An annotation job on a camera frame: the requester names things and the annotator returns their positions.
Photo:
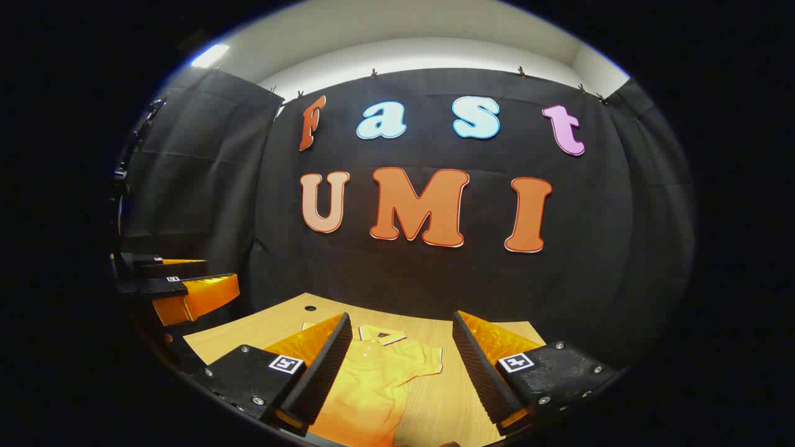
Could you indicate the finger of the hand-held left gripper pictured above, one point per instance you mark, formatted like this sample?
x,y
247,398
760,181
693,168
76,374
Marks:
x,y
168,268
199,297

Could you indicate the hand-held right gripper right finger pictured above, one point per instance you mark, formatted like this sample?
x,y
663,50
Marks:
x,y
481,366

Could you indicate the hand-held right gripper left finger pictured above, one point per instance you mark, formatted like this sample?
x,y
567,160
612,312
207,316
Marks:
x,y
323,372

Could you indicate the orange polo T-shirt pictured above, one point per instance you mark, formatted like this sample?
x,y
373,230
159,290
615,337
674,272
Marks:
x,y
372,379

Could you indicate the black tripod stand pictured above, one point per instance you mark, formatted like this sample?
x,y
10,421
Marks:
x,y
133,149

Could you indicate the ceiling light panel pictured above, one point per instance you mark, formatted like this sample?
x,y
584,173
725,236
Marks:
x,y
209,56

